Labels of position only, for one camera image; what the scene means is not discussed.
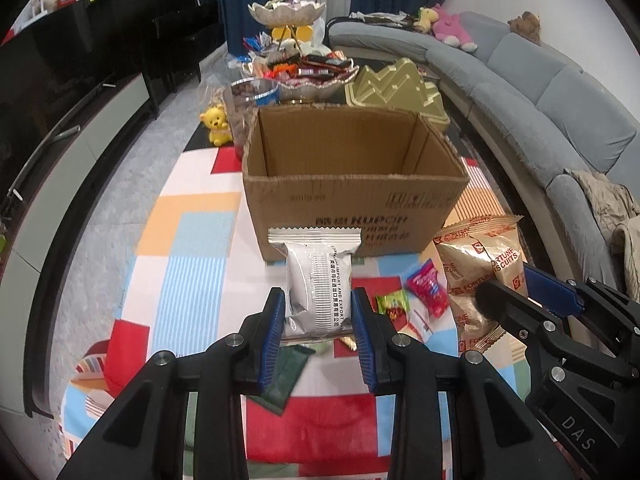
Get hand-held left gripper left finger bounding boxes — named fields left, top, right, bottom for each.
left=57, top=287, right=287, bottom=480

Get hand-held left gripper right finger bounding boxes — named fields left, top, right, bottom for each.
left=350, top=287, right=576, bottom=480

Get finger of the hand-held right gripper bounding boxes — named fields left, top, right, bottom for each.
left=474, top=279, right=640, bottom=386
left=521, top=261, right=640, bottom=356

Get dark green snack packet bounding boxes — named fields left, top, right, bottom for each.
left=250, top=345, right=316, bottom=408

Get green candy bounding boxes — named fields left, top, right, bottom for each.
left=376, top=291, right=411, bottom=318

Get gold biscuit bag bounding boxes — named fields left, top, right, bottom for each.
left=434, top=225, right=481, bottom=296
left=472, top=215, right=526, bottom=301
left=446, top=280, right=507, bottom=358

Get red and white candy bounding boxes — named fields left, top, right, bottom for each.
left=400, top=316, right=441, bottom=343

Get silver snack packet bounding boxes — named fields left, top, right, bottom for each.
left=267, top=227, right=362, bottom=338

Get pink candy packet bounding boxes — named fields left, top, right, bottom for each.
left=406, top=262, right=451, bottom=318

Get brown cardboard box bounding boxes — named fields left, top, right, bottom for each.
left=241, top=104, right=471, bottom=262

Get large pile of wrapped snacks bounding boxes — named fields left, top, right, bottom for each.
left=242, top=32, right=353, bottom=81

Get colourful patchwork tablecloth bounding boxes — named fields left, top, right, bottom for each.
left=60, top=147, right=531, bottom=480

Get beige quilted jacket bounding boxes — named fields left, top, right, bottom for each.
left=565, top=169, right=640, bottom=301

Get grey corner sofa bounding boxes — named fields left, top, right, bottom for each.
left=327, top=10, right=640, bottom=311

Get yellow bear figure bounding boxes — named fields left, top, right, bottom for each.
left=199, top=105, right=233, bottom=147

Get blue snack tin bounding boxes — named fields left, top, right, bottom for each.
left=222, top=79, right=280, bottom=158

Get two-tier white bowl stand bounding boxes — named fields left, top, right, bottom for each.
left=240, top=0, right=361, bottom=106

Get gold mountain-shaped tin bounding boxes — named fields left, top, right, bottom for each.
left=344, top=57, right=451, bottom=133

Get clear plastic bag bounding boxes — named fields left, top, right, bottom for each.
left=195, top=72, right=236, bottom=111

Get grey and black television cabinet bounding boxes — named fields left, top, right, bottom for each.
left=0, top=71, right=157, bottom=420

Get brown plush toy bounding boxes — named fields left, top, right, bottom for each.
left=507, top=11, right=542, bottom=43

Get pink plush toy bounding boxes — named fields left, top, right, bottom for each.
left=432, top=4, right=478, bottom=52

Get yellow plush toy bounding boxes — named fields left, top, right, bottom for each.
left=412, top=7, right=437, bottom=33

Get crumpled clothes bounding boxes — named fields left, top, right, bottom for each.
left=345, top=11, right=418, bottom=28

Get black flat television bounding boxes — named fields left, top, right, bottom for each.
left=0, top=2, right=151, bottom=196

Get black upright piano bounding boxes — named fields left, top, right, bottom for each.
left=87, top=0, right=227, bottom=116

